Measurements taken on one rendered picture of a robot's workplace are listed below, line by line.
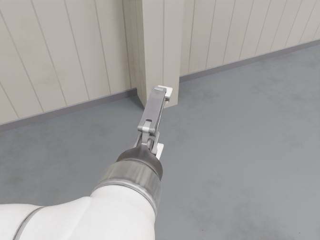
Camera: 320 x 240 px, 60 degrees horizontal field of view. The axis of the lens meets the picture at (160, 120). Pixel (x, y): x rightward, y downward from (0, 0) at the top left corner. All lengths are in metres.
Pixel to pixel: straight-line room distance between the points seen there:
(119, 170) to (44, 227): 0.11
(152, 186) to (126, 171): 0.04
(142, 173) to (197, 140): 1.96
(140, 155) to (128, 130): 1.98
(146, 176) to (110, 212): 0.09
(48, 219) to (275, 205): 1.91
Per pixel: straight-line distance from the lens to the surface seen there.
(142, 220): 0.32
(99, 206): 0.32
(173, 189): 2.05
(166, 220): 1.95
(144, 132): 0.42
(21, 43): 2.23
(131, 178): 0.36
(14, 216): 0.37
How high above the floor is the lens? 1.79
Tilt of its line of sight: 47 degrees down
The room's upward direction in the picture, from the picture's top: straight up
